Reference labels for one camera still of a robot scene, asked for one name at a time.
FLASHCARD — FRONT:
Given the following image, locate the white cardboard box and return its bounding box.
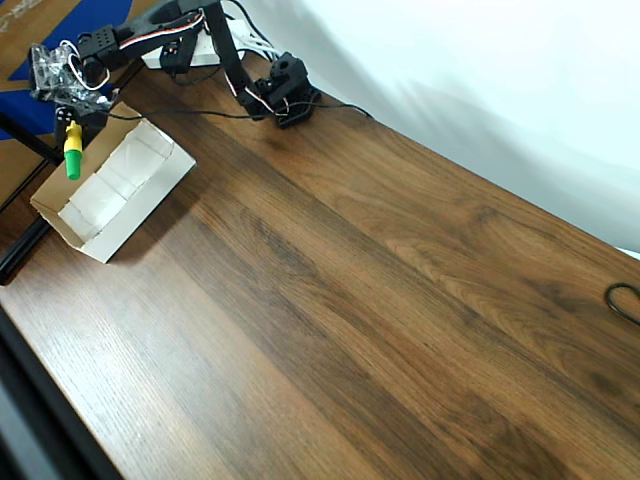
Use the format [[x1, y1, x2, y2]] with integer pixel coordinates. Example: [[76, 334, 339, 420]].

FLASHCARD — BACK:
[[29, 102, 197, 265]]

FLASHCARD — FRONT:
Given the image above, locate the white power strip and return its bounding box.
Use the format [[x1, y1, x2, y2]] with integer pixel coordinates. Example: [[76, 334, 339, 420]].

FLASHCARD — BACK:
[[141, 17, 279, 70]]

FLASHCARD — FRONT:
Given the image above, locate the black metal rail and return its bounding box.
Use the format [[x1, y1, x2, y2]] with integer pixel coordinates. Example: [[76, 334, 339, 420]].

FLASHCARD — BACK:
[[0, 219, 52, 287]]

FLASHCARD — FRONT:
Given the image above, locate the black stand pole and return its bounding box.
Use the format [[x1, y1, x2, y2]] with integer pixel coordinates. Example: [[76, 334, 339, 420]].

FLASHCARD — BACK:
[[0, 112, 66, 167]]

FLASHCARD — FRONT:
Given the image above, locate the yellow bottle with green cap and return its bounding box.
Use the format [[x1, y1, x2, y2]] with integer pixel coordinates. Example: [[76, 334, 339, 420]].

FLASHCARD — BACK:
[[63, 119, 85, 180]]

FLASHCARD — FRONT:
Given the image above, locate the red white black servo wire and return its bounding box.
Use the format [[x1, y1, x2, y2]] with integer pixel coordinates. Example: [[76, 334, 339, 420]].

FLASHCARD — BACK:
[[64, 9, 291, 119]]

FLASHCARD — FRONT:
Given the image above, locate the black cable loop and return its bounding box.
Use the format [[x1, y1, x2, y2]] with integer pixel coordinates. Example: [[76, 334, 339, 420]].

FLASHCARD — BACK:
[[604, 282, 640, 326]]

